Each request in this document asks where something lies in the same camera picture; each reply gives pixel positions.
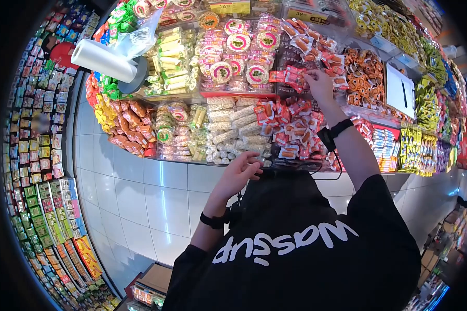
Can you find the person's left hand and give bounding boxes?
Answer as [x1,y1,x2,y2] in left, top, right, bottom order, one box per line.
[209,151,264,212]

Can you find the person's right hand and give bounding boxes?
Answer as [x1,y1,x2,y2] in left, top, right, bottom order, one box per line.
[303,69,348,127]

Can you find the person's left fingers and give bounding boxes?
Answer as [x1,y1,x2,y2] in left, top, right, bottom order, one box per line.
[233,151,264,182]

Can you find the person's right fingers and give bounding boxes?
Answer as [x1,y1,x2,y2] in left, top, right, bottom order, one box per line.
[303,69,328,88]

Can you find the red sausage snack packet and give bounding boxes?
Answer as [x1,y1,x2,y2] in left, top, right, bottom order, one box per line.
[269,65,310,94]

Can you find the black wrist band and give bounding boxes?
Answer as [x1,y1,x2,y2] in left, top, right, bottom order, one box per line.
[200,210,231,230]
[316,118,355,152]

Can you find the full shop shelf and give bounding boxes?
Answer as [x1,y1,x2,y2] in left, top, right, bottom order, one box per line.
[85,0,467,179]
[2,0,122,311]
[404,194,467,311]

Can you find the person's body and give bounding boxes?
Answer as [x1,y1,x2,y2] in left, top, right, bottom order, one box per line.
[161,168,423,311]

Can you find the brown carton with goods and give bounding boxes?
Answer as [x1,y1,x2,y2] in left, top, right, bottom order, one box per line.
[125,262,174,311]

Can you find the roll of clear plastic bags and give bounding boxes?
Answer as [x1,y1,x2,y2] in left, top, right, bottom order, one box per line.
[70,10,164,95]

